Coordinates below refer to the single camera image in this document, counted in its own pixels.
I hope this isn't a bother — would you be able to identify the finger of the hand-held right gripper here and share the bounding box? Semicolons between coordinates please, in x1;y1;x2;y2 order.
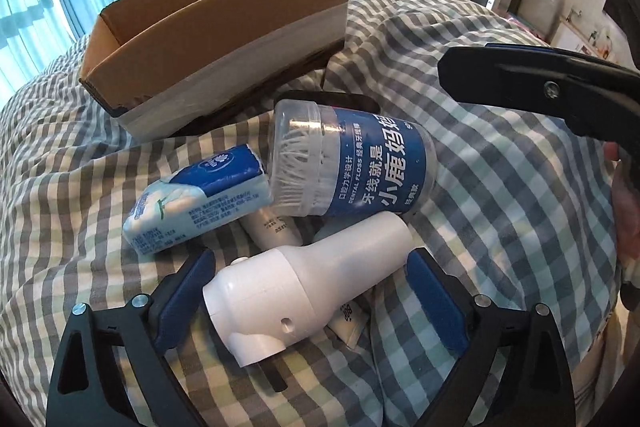
437;43;640;142

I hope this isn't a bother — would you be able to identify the white plastic bottle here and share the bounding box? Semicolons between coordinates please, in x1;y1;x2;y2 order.
202;212;415;369

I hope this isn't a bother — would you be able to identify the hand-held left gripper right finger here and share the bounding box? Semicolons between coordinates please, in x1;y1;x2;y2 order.
406;249;577;427

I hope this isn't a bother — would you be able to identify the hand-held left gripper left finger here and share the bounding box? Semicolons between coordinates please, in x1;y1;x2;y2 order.
47;248;217;427

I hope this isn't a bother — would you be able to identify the person's right hand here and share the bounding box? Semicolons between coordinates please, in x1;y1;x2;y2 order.
602;141;635;258

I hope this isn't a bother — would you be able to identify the small white tube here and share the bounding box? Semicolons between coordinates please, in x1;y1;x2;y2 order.
240;207;302;253
327;302;372;348

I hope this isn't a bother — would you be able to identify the black computer mouse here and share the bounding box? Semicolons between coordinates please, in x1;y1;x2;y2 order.
274;91;381;114

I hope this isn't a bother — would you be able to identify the grey checked blanket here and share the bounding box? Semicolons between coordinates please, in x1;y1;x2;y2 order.
0;0;632;427

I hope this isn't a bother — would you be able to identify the clear dental floss jar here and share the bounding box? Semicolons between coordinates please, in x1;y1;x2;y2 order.
267;99;441;220

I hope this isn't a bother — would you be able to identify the blue white tissue pack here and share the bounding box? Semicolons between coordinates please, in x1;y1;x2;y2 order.
122;144;275;256

